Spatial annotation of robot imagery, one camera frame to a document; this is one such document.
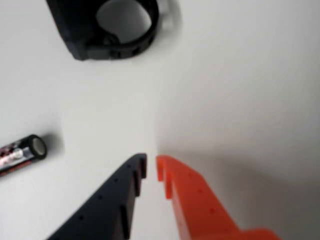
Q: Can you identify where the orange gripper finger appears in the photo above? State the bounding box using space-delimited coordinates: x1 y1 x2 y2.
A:
156 154 283 240

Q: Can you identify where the navy gripper finger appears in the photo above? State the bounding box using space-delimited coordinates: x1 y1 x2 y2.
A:
46 153 148 240

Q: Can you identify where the black AAA battery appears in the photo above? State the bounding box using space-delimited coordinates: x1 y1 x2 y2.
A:
0 134 48 177

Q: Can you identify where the black plastic ring clamp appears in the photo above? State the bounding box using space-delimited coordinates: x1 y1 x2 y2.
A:
44 0 161 62

